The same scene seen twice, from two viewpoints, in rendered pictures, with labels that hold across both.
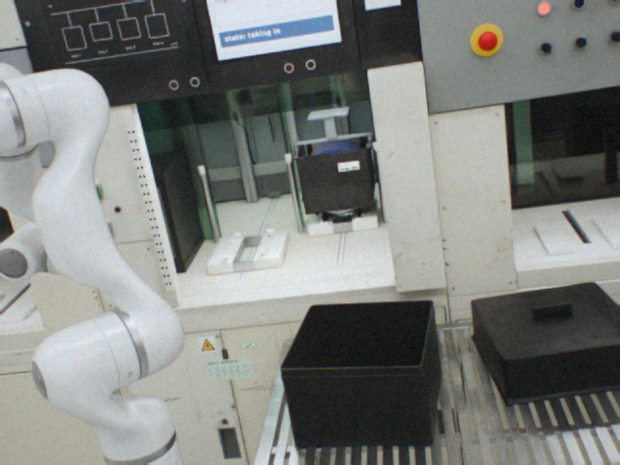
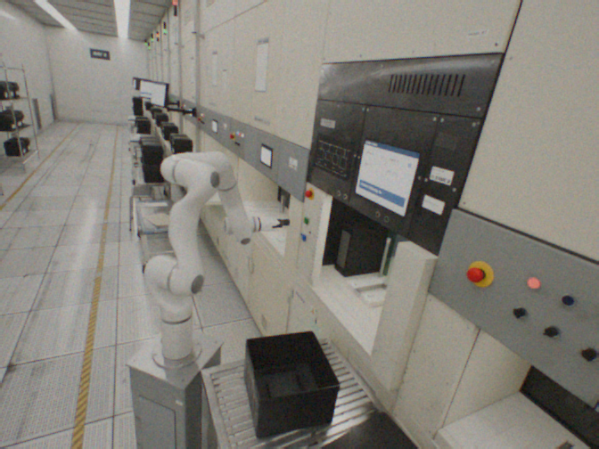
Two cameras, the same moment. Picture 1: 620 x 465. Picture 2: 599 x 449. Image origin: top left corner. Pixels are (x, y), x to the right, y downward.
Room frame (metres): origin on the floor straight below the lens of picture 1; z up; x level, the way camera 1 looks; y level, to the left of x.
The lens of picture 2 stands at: (0.81, -0.78, 1.80)
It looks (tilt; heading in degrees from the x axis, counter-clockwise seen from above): 22 degrees down; 53
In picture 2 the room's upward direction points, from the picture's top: 7 degrees clockwise
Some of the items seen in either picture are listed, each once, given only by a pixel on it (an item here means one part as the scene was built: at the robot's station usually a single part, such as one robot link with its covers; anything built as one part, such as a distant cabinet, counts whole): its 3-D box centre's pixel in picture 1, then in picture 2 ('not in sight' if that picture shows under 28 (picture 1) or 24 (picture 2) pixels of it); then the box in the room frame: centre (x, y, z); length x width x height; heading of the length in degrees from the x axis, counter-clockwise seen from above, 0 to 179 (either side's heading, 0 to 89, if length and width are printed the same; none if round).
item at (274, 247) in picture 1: (249, 250); (373, 289); (2.08, 0.17, 0.89); 0.22 x 0.21 x 0.04; 171
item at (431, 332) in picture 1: (365, 369); (288, 379); (1.38, -0.08, 0.85); 0.28 x 0.28 x 0.17; 73
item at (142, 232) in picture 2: not in sight; (162, 232); (1.61, 2.74, 0.24); 0.97 x 0.52 x 0.48; 84
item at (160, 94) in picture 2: not in sight; (174, 100); (1.98, 3.49, 1.59); 0.50 x 0.41 x 0.36; 171
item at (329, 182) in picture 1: (335, 163); not in sight; (2.25, -0.13, 1.06); 0.24 x 0.20 x 0.32; 81
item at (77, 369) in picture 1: (104, 390); (169, 286); (1.08, 0.36, 1.07); 0.19 x 0.12 x 0.24; 121
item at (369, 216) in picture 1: (344, 214); not in sight; (2.25, -0.13, 0.89); 0.22 x 0.21 x 0.04; 171
